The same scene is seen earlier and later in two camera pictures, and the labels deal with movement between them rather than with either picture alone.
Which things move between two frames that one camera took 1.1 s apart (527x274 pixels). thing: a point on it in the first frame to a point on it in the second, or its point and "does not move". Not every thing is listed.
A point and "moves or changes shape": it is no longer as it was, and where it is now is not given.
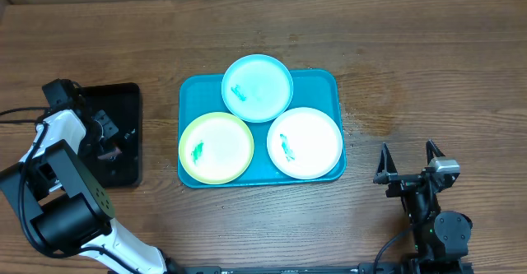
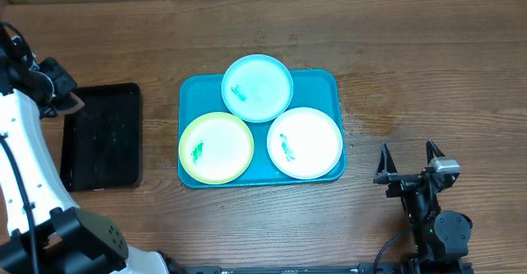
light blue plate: (257, 88) does not move
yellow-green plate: (216, 148) does not move
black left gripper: (110, 129) to (63, 83)
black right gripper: (400, 182) does not move
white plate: (305, 143) does not move
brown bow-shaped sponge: (110, 155) moves or changes shape
